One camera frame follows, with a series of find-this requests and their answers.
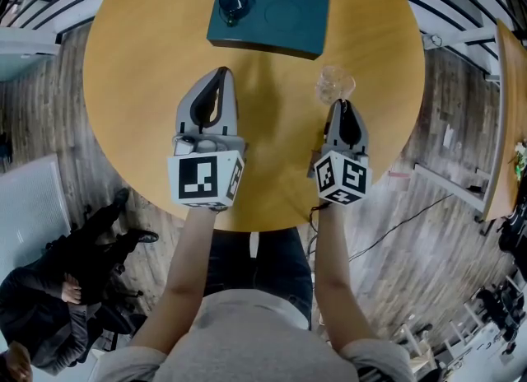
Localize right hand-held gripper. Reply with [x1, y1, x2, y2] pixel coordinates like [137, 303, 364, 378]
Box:
[306, 99, 373, 206]

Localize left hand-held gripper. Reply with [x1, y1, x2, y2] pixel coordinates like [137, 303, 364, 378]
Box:
[167, 66, 249, 212]

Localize clear glass cup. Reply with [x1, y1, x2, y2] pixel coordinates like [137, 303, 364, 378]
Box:
[315, 65, 356, 105]

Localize dark glass cup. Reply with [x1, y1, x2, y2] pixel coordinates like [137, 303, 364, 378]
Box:
[217, 0, 250, 27]

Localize dark teal tray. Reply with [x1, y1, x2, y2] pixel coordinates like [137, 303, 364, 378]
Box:
[205, 0, 330, 60]

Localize person's right forearm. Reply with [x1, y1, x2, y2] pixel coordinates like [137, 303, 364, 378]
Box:
[313, 203, 380, 351]

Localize person's left forearm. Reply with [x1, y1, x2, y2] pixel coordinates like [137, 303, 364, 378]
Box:
[131, 207, 217, 348]

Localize round wooden table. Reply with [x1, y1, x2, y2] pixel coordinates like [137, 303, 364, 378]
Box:
[82, 0, 427, 233]

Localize person's dark trousers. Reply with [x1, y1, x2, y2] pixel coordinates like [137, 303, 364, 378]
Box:
[203, 227, 314, 324]

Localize rectangular wooden desk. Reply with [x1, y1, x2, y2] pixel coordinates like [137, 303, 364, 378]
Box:
[413, 17, 527, 223]

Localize small flower bunch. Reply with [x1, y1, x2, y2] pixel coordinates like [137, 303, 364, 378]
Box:
[510, 141, 527, 175]

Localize black swivel chair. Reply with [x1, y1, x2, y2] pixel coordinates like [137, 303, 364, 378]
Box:
[496, 211, 527, 254]

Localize white panel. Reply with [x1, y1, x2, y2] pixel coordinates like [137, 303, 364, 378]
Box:
[0, 156, 72, 266]

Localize person's grey shirt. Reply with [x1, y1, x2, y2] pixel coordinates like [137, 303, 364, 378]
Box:
[92, 287, 413, 382]

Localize black office chair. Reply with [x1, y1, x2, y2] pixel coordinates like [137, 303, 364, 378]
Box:
[44, 223, 149, 352]

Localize black floor cable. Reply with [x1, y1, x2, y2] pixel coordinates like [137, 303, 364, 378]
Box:
[349, 193, 454, 262]

